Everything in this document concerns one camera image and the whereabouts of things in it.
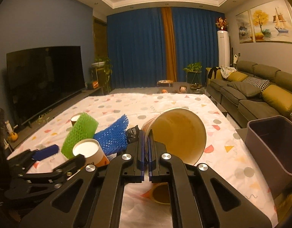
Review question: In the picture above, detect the red paper cup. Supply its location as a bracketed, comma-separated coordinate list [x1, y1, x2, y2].
[71, 113, 81, 126]

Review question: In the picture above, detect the grey sectional sofa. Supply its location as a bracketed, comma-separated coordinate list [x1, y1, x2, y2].
[206, 61, 292, 128]

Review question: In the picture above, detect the plant on tall stand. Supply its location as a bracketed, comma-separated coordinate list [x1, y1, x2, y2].
[91, 57, 112, 94]

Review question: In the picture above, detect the blue curtain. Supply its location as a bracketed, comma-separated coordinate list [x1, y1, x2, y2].
[107, 7, 224, 88]

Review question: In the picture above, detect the black plastic bag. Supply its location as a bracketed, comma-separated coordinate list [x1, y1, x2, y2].
[125, 125, 140, 144]

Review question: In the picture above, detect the sailboat tree painting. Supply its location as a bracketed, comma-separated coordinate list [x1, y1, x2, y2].
[250, 0, 292, 44]

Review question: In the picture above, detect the white standing air conditioner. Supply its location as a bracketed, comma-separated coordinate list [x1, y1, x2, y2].
[217, 30, 231, 68]

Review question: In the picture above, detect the orange curtain strip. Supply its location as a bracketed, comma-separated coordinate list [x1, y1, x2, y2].
[161, 7, 177, 82]

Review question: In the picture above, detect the black white patterned cushion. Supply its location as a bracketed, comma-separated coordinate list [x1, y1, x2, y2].
[243, 76, 270, 92]

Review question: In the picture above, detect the green foam net sleeve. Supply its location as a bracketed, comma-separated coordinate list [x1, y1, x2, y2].
[61, 112, 99, 159]

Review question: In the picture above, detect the small orange paper cup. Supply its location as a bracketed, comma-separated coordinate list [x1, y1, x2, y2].
[72, 139, 110, 167]

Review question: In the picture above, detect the large paper noodle bowl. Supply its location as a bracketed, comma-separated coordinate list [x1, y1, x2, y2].
[142, 108, 207, 165]

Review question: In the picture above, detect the left landscape painting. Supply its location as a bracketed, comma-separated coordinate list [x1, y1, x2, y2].
[235, 11, 254, 43]

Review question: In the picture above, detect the yellow sofa cushion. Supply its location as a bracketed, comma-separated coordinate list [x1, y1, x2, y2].
[262, 85, 292, 117]

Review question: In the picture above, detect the dark grey trash bin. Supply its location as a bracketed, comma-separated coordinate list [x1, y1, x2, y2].
[245, 115, 292, 198]

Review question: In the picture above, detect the tv cabinet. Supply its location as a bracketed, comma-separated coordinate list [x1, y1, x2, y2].
[8, 87, 104, 151]

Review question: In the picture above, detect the blue foam net sleeve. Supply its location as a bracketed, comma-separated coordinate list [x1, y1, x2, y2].
[93, 114, 129, 156]

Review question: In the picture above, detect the far yellow cushion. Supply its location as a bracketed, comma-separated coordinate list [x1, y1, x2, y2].
[226, 71, 248, 82]

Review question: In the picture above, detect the potted green plant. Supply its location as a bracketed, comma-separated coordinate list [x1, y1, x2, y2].
[183, 62, 202, 85]

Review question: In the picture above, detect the patterned white tablecloth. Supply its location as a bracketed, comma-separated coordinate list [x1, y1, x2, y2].
[8, 93, 278, 227]

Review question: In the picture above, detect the red flower decoration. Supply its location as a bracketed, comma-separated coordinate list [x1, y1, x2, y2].
[216, 17, 227, 31]

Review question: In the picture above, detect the black television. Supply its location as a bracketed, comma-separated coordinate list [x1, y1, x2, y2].
[6, 46, 85, 125]

